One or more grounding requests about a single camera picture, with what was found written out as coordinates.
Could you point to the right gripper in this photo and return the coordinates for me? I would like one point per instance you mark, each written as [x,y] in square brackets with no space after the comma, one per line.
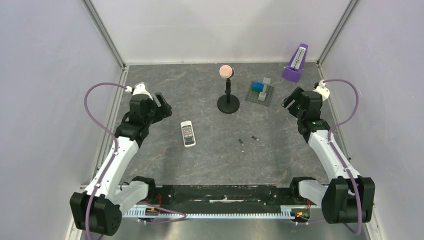
[296,102]

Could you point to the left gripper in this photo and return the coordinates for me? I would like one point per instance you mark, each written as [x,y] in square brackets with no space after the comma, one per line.
[165,108]

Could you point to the white remote control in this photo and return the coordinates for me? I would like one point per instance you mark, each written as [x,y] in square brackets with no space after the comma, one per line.
[187,131]

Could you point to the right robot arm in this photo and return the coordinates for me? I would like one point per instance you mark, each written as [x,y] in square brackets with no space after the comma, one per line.
[348,197]

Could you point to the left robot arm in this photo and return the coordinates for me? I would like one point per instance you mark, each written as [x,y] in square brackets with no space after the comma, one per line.
[100,207]

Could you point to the purple metronome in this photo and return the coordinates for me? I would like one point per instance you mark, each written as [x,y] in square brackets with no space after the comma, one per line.
[293,70]

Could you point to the grey building block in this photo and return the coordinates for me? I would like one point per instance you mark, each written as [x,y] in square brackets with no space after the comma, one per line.
[265,82]

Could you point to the blue building block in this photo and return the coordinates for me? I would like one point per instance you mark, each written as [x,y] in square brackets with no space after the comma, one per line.
[257,87]

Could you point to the grey building block baseplate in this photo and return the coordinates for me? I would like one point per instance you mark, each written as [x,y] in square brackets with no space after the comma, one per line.
[253,96]

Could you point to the left AAA battery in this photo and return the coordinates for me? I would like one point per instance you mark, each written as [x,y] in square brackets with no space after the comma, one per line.
[240,141]

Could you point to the microphone on black stand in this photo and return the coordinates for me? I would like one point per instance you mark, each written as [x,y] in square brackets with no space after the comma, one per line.
[227,103]

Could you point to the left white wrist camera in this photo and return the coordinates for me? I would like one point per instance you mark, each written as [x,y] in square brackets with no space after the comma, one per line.
[140,88]

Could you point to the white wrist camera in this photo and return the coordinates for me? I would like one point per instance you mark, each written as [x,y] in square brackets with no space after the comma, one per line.
[140,88]
[320,88]

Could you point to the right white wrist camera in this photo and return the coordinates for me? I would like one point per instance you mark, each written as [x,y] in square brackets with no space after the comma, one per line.
[320,88]

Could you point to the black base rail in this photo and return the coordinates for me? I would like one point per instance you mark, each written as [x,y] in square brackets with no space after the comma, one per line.
[225,199]

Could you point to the white slotted cable duct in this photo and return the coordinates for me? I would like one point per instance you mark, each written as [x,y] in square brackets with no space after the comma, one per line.
[143,212]

